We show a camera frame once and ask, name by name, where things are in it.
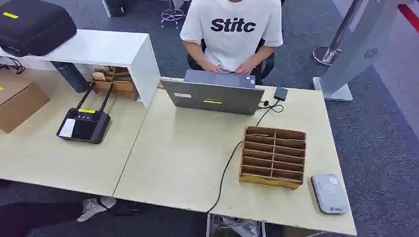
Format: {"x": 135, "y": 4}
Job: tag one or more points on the person's left hand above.
{"x": 245, "y": 68}

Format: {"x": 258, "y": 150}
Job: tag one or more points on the person's right hand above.
{"x": 211, "y": 67}

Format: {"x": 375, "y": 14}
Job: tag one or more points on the wooden compartment box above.
{"x": 273, "y": 158}

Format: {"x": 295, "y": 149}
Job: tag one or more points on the person seated at desk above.
{"x": 230, "y": 49}

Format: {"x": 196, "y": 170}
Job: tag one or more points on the grey laptop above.
{"x": 212, "y": 96}

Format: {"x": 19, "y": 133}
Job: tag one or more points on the black power adapter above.
{"x": 281, "y": 93}

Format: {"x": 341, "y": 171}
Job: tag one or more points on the chrome stool base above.
{"x": 172, "y": 14}

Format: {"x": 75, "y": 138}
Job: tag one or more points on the chrome stanchion pole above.
{"x": 334, "y": 45}

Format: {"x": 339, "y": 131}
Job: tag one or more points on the wooden card box with cards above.
{"x": 119, "y": 85}

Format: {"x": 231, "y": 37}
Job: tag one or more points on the dark cabinet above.
{"x": 114, "y": 7}

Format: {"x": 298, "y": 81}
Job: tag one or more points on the white desk shelf riser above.
{"x": 98, "y": 47}

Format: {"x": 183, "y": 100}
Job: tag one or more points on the white floor stand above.
{"x": 360, "y": 39}

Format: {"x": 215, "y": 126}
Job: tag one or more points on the black remote controller with antennas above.
{"x": 86, "y": 126}

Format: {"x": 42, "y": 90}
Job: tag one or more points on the white flat card reader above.
{"x": 330, "y": 194}

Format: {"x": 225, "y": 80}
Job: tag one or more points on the black hard carry case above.
{"x": 36, "y": 26}

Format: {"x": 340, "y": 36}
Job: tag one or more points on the person's foot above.
{"x": 93, "y": 207}

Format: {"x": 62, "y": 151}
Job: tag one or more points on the brown cardboard box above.
{"x": 19, "y": 103}

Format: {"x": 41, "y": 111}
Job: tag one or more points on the person's leg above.
{"x": 36, "y": 219}

